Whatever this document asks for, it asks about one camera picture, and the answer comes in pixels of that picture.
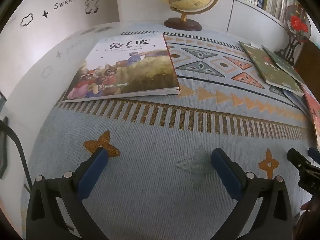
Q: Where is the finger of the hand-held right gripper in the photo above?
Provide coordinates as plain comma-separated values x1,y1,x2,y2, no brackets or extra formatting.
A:
287,148,320,195
308,147,320,164

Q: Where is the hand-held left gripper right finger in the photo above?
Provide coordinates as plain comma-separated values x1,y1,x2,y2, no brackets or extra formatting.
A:
211,148,293,240

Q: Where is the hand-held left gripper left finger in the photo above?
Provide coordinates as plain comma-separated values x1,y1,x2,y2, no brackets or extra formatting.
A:
26,147,110,240

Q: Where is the dark blue eagle cover book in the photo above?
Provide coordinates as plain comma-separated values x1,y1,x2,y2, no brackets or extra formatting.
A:
269,85,312,117

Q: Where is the dark green turtle cover book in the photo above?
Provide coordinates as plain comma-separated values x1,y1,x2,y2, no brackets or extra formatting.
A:
262,45,306,83

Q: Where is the person's right hand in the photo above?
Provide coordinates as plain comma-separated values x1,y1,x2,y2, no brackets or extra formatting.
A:
301,200,316,212

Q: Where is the red cover book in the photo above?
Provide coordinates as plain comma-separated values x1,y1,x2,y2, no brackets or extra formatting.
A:
299,82,320,150

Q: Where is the patterned woven table mat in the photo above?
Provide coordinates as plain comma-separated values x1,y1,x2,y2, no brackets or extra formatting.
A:
21,26,318,240

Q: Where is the green book with red insect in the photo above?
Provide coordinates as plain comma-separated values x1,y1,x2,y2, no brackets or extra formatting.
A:
239,41,304,97

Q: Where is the harvest cover picture book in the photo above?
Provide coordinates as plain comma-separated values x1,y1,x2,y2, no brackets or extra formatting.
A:
62,32,181,103

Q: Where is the round fan ornament on stand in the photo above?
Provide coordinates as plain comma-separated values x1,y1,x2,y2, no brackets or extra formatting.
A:
275,4,312,67

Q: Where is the white bookshelf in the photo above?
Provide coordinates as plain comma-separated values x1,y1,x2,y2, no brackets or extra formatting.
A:
200,0,300,45

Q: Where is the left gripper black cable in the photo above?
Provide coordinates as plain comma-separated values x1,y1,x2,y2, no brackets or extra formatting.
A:
0,117,34,188

